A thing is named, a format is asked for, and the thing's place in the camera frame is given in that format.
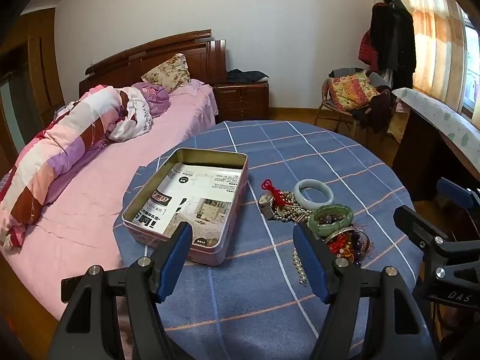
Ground wooden headboard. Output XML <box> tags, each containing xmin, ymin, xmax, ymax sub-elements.
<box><xmin>79</xmin><ymin>29</ymin><xmax>227</xmax><ymax>98</ymax></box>

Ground pink tin box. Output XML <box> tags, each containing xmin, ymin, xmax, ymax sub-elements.
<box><xmin>122</xmin><ymin>148</ymin><xmax>249</xmax><ymax>267</ymax></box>

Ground wooden nightstand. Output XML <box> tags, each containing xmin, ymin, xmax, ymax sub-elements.
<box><xmin>213</xmin><ymin>80</ymin><xmax>271</xmax><ymax>122</ymax></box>

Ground dark wooden desk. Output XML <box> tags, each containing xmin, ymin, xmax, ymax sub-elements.
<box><xmin>390</xmin><ymin>88</ymin><xmax>480</xmax><ymax>201</ymax></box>

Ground pale patterned desk cover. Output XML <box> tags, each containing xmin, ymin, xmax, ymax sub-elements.
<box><xmin>392</xmin><ymin>87</ymin><xmax>480</xmax><ymax>154</ymax></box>

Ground pearl necklace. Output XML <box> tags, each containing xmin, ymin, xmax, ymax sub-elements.
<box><xmin>292</xmin><ymin>247</ymin><xmax>310</xmax><ymax>286</ymax></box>

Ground red knot cord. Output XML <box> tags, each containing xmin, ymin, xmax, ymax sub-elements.
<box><xmin>261</xmin><ymin>179</ymin><xmax>289</xmax><ymax>209</ymax></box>

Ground pale jade bangle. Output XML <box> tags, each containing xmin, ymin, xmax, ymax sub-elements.
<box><xmin>293</xmin><ymin>178</ymin><xmax>334</xmax><ymax>208</ymax></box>

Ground silver metal bracelet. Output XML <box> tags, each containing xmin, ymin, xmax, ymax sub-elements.
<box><xmin>325</xmin><ymin>230</ymin><xmax>357</xmax><ymax>244</ymax></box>

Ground green bead bracelet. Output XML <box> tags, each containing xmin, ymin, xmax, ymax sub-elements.
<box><xmin>307</xmin><ymin>204</ymin><xmax>354</xmax><ymax>238</ymax></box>

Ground wooden wardrobe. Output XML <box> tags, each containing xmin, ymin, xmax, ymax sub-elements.
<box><xmin>0</xmin><ymin>7</ymin><xmax>66</xmax><ymax>166</ymax></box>

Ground purple bead bracelet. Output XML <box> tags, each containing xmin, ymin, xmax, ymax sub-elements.
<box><xmin>347</xmin><ymin>230</ymin><xmax>370</xmax><ymax>261</ymax></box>

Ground printed paper liner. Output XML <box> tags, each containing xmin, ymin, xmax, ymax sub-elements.
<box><xmin>137</xmin><ymin>164</ymin><xmax>242</xmax><ymax>246</ymax></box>

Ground bed with pink sheet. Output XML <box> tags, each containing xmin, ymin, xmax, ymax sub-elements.
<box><xmin>0</xmin><ymin>79</ymin><xmax>218</xmax><ymax>319</ymax></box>

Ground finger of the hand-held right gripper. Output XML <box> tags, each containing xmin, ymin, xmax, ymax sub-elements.
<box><xmin>393</xmin><ymin>205</ymin><xmax>480</xmax><ymax>289</ymax></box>
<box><xmin>436</xmin><ymin>177</ymin><xmax>480</xmax><ymax>211</ymax></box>

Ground dark folded clothes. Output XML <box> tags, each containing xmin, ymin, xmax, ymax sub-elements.
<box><xmin>226</xmin><ymin>69</ymin><xmax>270</xmax><ymax>84</ymax></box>

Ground purple blanket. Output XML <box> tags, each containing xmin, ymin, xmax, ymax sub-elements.
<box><xmin>131</xmin><ymin>82</ymin><xmax>170</xmax><ymax>115</ymax></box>

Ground orange patterned curtain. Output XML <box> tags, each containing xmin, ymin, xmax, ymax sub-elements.
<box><xmin>379</xmin><ymin>0</ymin><xmax>469</xmax><ymax>113</ymax></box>

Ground silver wristwatch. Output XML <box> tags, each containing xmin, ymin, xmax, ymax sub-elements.
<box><xmin>259</xmin><ymin>192</ymin><xmax>280</xmax><ymax>220</ymax></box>

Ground window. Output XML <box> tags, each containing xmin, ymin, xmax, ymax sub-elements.
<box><xmin>461</xmin><ymin>11</ymin><xmax>480</xmax><ymax>117</ymax></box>

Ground colourful patterned cushion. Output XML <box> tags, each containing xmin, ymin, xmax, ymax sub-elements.
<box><xmin>327</xmin><ymin>72</ymin><xmax>379</xmax><ymax>111</ymax></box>

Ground coat rack with clothes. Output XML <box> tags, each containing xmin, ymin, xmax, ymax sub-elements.
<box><xmin>358</xmin><ymin>0</ymin><xmax>417</xmax><ymax>91</ymax></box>

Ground blue checked tablecloth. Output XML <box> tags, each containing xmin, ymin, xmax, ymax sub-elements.
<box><xmin>112</xmin><ymin>120</ymin><xmax>437</xmax><ymax>360</ymax></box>

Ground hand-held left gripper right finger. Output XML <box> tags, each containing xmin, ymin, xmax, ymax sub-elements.
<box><xmin>292</xmin><ymin>223</ymin><xmax>437</xmax><ymax>360</ymax></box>

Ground wooden chair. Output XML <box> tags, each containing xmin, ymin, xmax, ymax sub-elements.
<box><xmin>314</xmin><ymin>68</ymin><xmax>391</xmax><ymax>132</ymax></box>

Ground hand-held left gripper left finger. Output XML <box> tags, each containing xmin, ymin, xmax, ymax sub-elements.
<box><xmin>47</xmin><ymin>222</ymin><xmax>194</xmax><ymax>360</ymax></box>

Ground silver bead necklace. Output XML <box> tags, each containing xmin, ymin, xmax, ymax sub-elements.
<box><xmin>275</xmin><ymin>191</ymin><xmax>312</xmax><ymax>223</ymax></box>

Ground patchwork quilt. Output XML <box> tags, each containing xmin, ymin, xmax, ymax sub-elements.
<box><xmin>0</xmin><ymin>85</ymin><xmax>154</xmax><ymax>248</ymax></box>

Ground dark clothes on chair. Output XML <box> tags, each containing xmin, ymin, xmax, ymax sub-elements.
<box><xmin>352</xmin><ymin>92</ymin><xmax>392</xmax><ymax>136</ymax></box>

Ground floral pillow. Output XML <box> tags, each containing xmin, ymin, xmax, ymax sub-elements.
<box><xmin>141</xmin><ymin>53</ymin><xmax>192</xmax><ymax>91</ymax></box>

